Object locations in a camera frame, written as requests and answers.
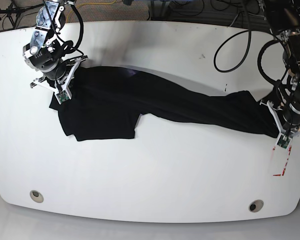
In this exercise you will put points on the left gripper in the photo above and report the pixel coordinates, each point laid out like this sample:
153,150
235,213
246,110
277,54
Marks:
287,118

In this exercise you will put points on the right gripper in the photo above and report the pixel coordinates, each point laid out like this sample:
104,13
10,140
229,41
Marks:
62,74

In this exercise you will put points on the black graphic T-shirt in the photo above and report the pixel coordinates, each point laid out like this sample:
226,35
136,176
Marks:
107,102

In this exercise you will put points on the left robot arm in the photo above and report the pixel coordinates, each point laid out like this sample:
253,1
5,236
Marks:
283,19

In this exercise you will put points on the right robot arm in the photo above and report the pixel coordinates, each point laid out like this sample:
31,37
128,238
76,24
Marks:
54,57

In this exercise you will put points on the red tape rectangle marking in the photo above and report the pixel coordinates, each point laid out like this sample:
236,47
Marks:
279,160

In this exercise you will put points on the black tripod stand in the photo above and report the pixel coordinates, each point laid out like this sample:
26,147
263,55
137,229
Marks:
14,12

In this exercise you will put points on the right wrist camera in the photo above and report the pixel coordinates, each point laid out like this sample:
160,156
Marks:
63,96

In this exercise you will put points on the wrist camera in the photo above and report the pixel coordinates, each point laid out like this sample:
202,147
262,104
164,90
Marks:
63,96
283,141

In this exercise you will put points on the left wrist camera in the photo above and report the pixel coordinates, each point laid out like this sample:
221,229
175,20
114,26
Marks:
283,141

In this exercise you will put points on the right table cable grommet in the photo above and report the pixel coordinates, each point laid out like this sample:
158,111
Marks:
256,206

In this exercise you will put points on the table cable grommet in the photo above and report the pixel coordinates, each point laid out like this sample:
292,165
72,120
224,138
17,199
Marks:
256,206
36,196

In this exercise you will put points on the left table cable grommet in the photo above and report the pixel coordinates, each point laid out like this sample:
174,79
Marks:
36,196

